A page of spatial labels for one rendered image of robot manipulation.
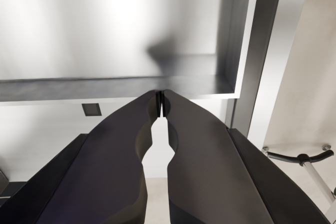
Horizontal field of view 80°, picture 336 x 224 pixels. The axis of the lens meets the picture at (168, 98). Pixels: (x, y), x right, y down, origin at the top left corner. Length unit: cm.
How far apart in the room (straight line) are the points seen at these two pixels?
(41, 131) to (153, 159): 13
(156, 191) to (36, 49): 179
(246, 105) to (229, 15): 7
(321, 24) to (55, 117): 125
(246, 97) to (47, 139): 21
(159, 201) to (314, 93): 149
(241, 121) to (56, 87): 16
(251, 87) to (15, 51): 19
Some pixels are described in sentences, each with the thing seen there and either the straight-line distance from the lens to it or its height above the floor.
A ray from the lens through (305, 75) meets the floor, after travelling 140.
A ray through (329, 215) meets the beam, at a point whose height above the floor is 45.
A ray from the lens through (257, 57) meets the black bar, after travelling 17.
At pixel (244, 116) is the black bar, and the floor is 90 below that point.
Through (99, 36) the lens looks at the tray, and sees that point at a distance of 18.
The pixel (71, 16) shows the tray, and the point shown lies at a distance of 18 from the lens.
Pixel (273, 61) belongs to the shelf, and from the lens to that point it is 20.
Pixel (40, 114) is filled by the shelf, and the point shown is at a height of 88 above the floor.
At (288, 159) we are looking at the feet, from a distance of 164.
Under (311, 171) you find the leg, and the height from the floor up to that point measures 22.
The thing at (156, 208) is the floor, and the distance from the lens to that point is 215.
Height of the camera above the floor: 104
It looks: 58 degrees down
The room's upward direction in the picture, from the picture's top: 180 degrees clockwise
